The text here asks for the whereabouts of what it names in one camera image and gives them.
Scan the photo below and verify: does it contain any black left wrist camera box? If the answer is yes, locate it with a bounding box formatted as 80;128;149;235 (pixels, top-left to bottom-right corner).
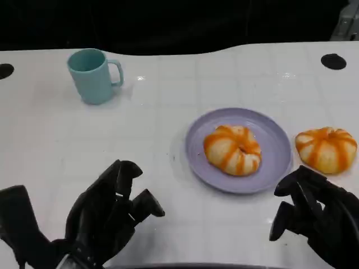
0;184;53;269

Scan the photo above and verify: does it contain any orange white toy bread roll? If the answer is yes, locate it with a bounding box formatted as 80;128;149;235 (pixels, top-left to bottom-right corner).
203;125;262;177
295;127;358;174

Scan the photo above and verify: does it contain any black table cable grommet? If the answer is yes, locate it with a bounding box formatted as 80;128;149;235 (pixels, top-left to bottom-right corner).
320;53;347;70
0;63;15;80

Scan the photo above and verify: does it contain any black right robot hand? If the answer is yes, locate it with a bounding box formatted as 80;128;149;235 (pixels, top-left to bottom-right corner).
268;165;359;269

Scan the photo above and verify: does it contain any pale green mug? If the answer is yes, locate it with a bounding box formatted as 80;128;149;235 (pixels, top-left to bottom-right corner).
66;48;125;105

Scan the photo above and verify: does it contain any lilac plate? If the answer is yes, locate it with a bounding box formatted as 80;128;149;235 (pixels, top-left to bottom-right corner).
185;107;294;194

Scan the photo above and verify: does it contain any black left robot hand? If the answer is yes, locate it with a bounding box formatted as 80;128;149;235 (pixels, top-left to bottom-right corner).
65;159;166;267

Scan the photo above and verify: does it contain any grey background equipment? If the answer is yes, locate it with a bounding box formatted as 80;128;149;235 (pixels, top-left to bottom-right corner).
329;0;359;41

